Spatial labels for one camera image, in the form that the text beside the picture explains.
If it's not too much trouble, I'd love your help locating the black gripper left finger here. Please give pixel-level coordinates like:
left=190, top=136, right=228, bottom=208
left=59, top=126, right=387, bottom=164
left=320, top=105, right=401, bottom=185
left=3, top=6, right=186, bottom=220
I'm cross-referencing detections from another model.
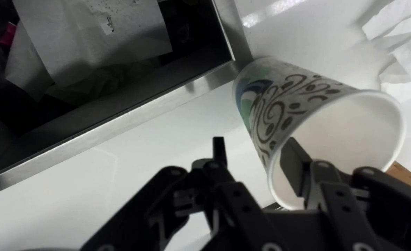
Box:
left=80, top=135, right=285, bottom=251

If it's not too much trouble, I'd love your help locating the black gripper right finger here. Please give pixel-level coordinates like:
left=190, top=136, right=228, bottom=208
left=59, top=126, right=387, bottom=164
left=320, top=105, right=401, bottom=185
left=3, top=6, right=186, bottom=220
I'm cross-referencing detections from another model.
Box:
left=278, top=136, right=411, bottom=251

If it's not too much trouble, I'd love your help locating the wooden tray with sachets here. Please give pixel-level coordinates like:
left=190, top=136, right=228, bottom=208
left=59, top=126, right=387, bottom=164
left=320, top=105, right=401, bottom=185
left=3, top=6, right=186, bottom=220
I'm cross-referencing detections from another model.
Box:
left=384, top=158, right=411, bottom=192

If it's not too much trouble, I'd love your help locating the steel-framed trash opening with waste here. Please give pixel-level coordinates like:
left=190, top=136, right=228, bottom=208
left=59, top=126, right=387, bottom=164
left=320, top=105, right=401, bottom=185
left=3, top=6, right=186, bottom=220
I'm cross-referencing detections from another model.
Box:
left=0, top=0, right=239, bottom=200

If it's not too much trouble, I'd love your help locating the white paper napkin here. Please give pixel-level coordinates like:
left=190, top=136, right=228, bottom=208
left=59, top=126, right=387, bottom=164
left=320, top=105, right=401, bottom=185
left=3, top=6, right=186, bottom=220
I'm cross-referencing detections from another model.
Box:
left=359, top=0, right=411, bottom=84

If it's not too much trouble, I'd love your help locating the white waste paper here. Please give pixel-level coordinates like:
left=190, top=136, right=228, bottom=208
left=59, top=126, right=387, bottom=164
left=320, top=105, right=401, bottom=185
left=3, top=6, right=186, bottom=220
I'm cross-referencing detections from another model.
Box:
left=3, top=0, right=173, bottom=101

